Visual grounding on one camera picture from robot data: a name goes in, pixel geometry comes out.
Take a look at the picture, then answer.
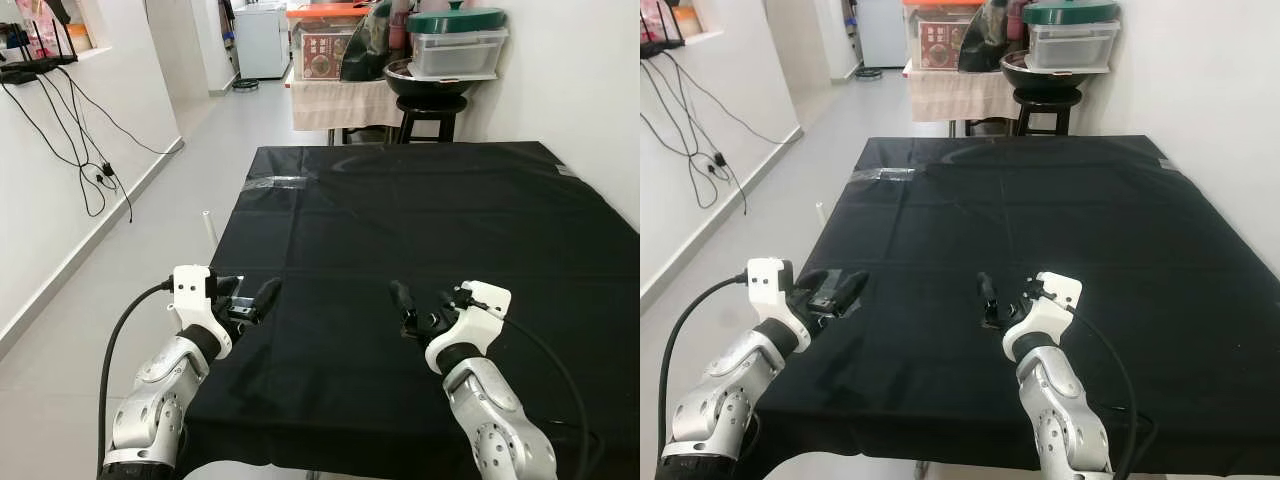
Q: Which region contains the clear plastic storage container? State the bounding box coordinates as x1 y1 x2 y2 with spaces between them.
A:
410 30 508 79
1028 22 1119 71

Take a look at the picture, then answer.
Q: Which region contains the grey cabinet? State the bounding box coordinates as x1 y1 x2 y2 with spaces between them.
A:
232 5 289 81
855 0 906 71

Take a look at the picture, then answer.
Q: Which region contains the black wall cable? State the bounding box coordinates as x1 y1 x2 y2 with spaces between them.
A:
0 65 171 221
640 55 801 216

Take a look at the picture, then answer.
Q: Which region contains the beige side table cloth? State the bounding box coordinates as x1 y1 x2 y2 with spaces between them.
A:
905 68 1016 123
290 78 401 131

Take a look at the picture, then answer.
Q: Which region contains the orange lidded storage box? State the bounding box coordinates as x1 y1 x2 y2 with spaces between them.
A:
903 0 986 71
287 5 371 81

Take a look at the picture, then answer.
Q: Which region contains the green pot lid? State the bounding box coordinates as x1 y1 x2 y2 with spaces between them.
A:
407 5 508 36
1022 0 1121 26

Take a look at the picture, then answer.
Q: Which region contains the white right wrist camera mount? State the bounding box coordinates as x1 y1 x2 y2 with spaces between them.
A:
1003 272 1084 361
425 282 513 373

